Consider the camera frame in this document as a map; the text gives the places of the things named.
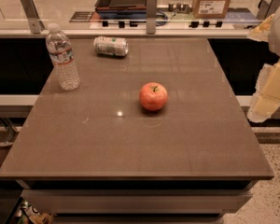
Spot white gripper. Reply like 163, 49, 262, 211
247, 7, 280, 123

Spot silver green 7up can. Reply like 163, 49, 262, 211
93, 36, 129, 57

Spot brown cardboard box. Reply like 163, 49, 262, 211
192, 0, 231, 19

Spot red apple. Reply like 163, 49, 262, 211
139, 82, 168, 111

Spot clear plastic water bottle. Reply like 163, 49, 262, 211
46, 23, 80, 91

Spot snack items under table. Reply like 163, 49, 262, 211
17, 200, 53, 224

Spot right metal glass bracket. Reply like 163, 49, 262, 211
257, 0, 280, 20

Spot metal glass bracket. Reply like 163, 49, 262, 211
147, 0, 157, 35
257, 0, 280, 20
20, 0, 44, 34

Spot middle metal glass bracket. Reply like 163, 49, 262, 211
147, 0, 157, 35

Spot left metal glass bracket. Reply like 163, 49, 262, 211
20, 0, 44, 34

